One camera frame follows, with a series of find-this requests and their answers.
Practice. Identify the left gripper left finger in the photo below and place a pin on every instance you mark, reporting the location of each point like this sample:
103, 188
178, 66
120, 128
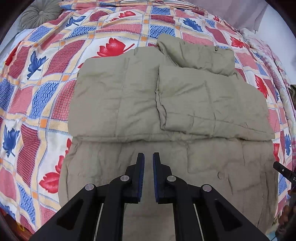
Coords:
96, 212

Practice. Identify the olive green puffer jacket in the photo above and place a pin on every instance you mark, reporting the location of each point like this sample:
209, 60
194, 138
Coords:
186, 102

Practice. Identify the grey curtain right panel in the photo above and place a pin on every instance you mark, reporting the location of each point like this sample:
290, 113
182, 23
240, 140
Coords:
238, 13

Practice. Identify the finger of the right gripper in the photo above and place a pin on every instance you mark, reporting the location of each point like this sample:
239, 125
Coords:
285, 172

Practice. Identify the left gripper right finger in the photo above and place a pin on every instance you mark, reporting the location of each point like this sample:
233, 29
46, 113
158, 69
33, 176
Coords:
200, 213

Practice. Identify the pink floral folded quilt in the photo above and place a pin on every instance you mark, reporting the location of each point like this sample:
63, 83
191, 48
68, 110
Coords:
278, 74

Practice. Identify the round grey-green pleated cushion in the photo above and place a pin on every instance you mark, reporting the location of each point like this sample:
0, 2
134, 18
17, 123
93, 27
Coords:
38, 13

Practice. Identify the leaf patterned patchwork bedspread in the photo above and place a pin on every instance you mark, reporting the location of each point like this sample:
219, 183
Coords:
38, 78

